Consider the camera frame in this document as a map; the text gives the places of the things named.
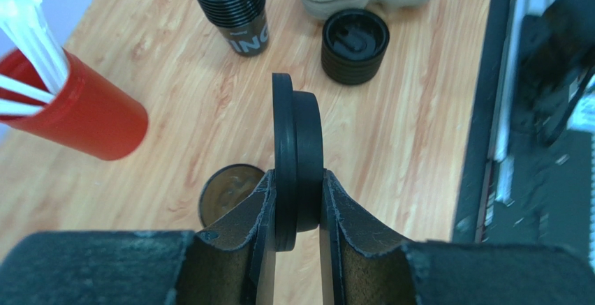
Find red straw cup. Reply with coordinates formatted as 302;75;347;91
1;52;149;161

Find stack of black lids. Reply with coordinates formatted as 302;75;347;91
321;8;390;86

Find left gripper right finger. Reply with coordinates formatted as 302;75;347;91
320;171;594;304

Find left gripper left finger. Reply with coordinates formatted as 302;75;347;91
1;171;276;304

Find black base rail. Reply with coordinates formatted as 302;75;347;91
452;0;510;243

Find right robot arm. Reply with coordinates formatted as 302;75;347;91
520;0;594;147

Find white wrapped straws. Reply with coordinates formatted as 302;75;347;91
1;0;70;117

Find single dark plastic cup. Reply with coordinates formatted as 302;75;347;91
198;163;265;228

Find stack of black cups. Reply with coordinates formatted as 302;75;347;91
197;0;269;57

